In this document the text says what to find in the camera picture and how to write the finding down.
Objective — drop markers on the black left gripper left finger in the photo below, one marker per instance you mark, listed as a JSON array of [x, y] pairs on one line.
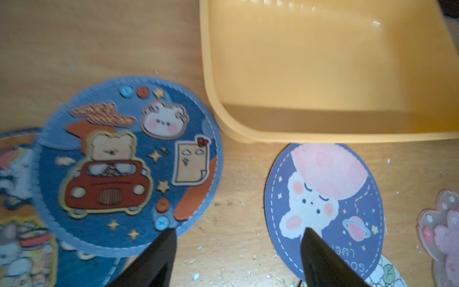
[[153, 268]]

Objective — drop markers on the white floral round coaster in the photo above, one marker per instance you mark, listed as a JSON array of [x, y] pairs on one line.
[[385, 275]]

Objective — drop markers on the yellow plastic storage tray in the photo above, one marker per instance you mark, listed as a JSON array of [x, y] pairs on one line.
[[330, 71]]

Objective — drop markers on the pink flower coaster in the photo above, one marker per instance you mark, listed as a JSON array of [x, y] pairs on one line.
[[438, 232]]

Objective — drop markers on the blue cartoon animals coaster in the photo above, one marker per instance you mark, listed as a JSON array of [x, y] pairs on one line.
[[31, 255]]

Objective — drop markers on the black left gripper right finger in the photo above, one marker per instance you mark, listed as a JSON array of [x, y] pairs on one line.
[[323, 267]]

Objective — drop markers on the blue red car coaster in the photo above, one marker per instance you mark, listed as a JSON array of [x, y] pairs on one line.
[[122, 162]]

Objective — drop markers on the purple bunny moon coaster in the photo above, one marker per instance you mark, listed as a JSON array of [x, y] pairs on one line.
[[326, 187]]

